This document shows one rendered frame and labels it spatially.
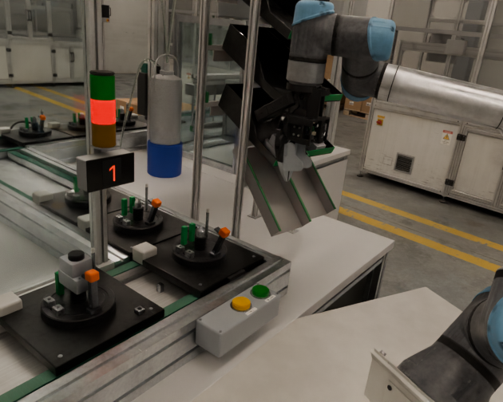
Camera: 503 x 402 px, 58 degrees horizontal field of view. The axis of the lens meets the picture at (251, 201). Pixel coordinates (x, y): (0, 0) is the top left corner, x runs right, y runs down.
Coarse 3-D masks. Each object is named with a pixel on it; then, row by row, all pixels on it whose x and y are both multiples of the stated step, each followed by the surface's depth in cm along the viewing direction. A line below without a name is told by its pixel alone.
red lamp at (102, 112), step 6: (90, 102) 94; (96, 102) 93; (102, 102) 93; (108, 102) 93; (114, 102) 95; (96, 108) 93; (102, 108) 93; (108, 108) 94; (114, 108) 95; (96, 114) 94; (102, 114) 94; (108, 114) 94; (114, 114) 96; (96, 120) 94; (102, 120) 94; (108, 120) 95; (114, 120) 96
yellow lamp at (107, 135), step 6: (96, 126) 95; (102, 126) 94; (108, 126) 95; (114, 126) 96; (96, 132) 95; (102, 132) 95; (108, 132) 95; (114, 132) 97; (96, 138) 96; (102, 138) 95; (108, 138) 96; (114, 138) 97; (96, 144) 96; (102, 144) 96; (108, 144) 96; (114, 144) 98
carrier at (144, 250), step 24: (168, 240) 122; (192, 240) 119; (216, 240) 121; (144, 264) 112; (168, 264) 111; (192, 264) 109; (216, 264) 112; (240, 264) 114; (192, 288) 102; (216, 288) 105
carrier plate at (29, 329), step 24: (48, 288) 96; (120, 288) 99; (24, 312) 88; (120, 312) 91; (24, 336) 82; (48, 336) 82; (72, 336) 83; (96, 336) 84; (120, 336) 85; (48, 360) 77; (72, 360) 78
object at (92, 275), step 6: (90, 270) 85; (96, 270) 85; (84, 276) 85; (90, 276) 83; (96, 276) 84; (90, 282) 84; (96, 282) 85; (90, 288) 85; (96, 288) 86; (90, 294) 85; (96, 294) 86; (90, 300) 86; (96, 300) 86; (90, 306) 86; (96, 306) 87
